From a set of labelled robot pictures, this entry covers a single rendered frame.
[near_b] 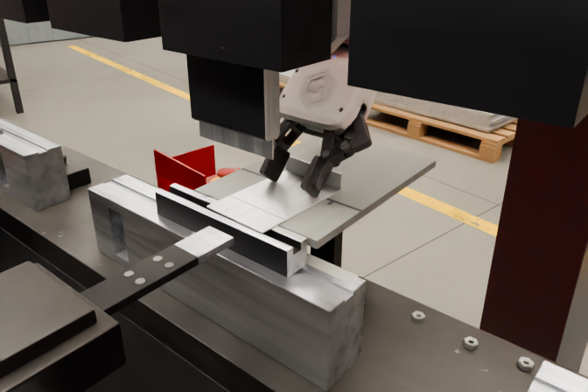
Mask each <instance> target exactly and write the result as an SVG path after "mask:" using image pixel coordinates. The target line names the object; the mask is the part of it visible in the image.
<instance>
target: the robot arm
mask: <svg viewBox="0 0 588 392"><path fill-rule="evenodd" d="M348 53H349V36H348V37H347V38H346V40H345V41H344V42H343V43H342V44H341V45H340V46H339V47H338V48H337V49H336V50H335V51H334V52H332V53H331V59H329V60H325V61H322V62H319V63H315V64H312V65H309V66H303V67H300V68H297V69H295V71H294V72H293V74H292V76H291V77H290V79H289V80H288V82H287V84H286V86H285V87H284V89H283V92H282V93H281V95H280V97H279V101H280V120H281V118H285V119H284V120H283V121H282V123H281V121H280V134H279V136H278V138H275V139H274V160H272V159H269V158H265V159H264V161H263V163H262V166H261V169H260V171H259V172H260V173H261V174H262V175H263V176H264V177H266V178H267V179H269V180H271V181H273V182H277V181H278V180H279V178H280V176H281V174H282V172H283V170H284V167H285V165H286V163H287V161H288V159H289V157H290V153H289V152H288V151H287V150H288V149H289V148H290V147H291V146H292V145H293V144H294V143H295V141H296V140H297V139H298V138H299V136H300V135H301V134H302V133H305V134H309V135H312V136H315V137H320V138H323V140H322V146H321V152H320V156H317V155H315V157H314V158H313V159H312V161H311V164H310V166H309V168H308V170H307V172H306V174H305V175H304V178H303V180H302V183H301V185H300V187H301V189H302V190H304V191H305V192H307V193H309V194H310V195H311V196H312V197H315V198H317V197H318V196H319V193H320V191H321V190H322V189H323V188H324V186H325V184H326V181H327V180H328V177H329V175H330V173H331V171H332V169H333V167H337V166H339V165H340V162H342V161H344V160H346V159H347V158H350V157H351V156H353V155H354V153H356V152H360V151H363V150H365V149H366V148H369V147H370V146H371V145H372V140H371V137H370V135H369V131H368V126H367V124H366V121H367V119H368V115H369V113H370V110H371V108H372V106H373V103H374V100H375V96H376V92H377V91H374V90H369V89H365V88H360V87H352V86H348V85H347V73H348ZM289 129H291V131H290V133H289V134H288V135H287V136H286V135H285V134H286V133H287V132H288V131H289Z"/></svg>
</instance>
